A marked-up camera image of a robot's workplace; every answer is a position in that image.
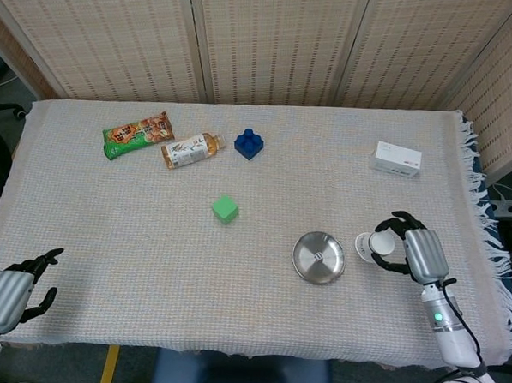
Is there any light woven side screen panel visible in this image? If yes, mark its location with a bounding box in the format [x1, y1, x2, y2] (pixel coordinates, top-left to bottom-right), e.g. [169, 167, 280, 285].
[438, 0, 512, 188]

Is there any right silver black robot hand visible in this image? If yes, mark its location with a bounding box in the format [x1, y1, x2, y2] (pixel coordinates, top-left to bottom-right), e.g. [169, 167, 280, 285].
[370, 209, 461, 287]

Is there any black chair star base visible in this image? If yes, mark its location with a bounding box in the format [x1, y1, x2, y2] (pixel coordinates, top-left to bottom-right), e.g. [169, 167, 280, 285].
[0, 100, 28, 120]

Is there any brown woven side screen panel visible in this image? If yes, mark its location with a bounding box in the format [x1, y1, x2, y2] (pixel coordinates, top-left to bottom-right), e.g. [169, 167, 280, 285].
[0, 9, 63, 100]

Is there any wide woven folding screen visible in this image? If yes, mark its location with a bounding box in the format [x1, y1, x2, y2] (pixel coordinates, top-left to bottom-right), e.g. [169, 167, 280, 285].
[0, 0, 512, 124]

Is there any white floor stand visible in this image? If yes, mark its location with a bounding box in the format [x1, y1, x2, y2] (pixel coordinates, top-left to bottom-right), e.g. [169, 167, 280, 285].
[490, 197, 512, 219]

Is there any green cube block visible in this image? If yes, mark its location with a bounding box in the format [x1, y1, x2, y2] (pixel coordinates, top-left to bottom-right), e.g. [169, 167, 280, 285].
[210, 194, 240, 225]

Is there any green orange snack bag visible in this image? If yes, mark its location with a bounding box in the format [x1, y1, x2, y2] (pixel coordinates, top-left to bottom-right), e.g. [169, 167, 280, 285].
[100, 108, 176, 164]

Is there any blue studded building block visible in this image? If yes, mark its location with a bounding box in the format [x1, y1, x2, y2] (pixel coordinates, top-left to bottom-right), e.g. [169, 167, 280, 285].
[232, 127, 266, 162]

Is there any plastic tea bottle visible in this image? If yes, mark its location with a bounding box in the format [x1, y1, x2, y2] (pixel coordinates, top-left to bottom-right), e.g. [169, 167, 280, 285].
[160, 129, 227, 174]

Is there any white plastic cup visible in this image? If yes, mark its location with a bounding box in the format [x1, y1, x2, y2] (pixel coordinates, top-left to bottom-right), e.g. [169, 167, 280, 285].
[353, 229, 396, 264]

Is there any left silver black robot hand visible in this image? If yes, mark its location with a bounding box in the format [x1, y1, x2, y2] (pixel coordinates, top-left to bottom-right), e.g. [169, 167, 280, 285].
[0, 244, 65, 337]

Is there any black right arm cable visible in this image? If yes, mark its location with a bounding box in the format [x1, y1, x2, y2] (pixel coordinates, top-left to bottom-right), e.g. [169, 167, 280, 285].
[437, 278, 491, 373]

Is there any round stainless steel plate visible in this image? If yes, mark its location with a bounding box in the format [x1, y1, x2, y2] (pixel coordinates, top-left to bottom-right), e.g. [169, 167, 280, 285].
[290, 230, 348, 286]

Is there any beige woven fringed tablecloth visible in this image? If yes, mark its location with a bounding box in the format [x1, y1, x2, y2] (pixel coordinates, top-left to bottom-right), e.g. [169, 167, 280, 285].
[0, 86, 512, 372]

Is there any white carton box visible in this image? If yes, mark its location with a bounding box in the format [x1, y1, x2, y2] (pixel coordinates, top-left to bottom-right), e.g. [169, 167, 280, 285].
[367, 139, 425, 181]

